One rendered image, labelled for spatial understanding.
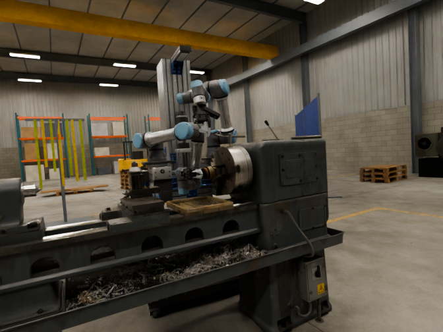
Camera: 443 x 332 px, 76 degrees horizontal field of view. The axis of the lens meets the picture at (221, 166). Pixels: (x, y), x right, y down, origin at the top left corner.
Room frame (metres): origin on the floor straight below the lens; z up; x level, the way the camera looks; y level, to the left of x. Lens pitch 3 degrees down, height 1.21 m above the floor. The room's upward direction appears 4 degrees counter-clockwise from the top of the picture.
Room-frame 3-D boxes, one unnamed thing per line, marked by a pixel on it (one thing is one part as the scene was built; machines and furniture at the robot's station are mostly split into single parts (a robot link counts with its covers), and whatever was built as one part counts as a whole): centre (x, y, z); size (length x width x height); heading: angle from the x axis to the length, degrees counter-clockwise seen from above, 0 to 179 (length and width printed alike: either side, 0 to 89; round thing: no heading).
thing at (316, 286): (1.82, -0.53, 0.41); 0.34 x 0.17 x 0.82; 118
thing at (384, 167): (8.58, -4.92, 0.22); 1.25 x 0.86 x 0.44; 123
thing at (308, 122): (8.32, -2.52, 1.18); 4.12 x 0.80 x 2.35; 172
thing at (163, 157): (2.27, 0.51, 1.21); 0.15 x 0.15 x 0.10
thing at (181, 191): (1.99, 0.27, 0.98); 0.11 x 0.08 x 0.11; 150
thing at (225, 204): (1.74, 0.16, 0.89); 0.36 x 0.30 x 0.04; 28
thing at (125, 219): (1.55, 0.51, 0.90); 0.47 x 0.30 x 0.06; 28
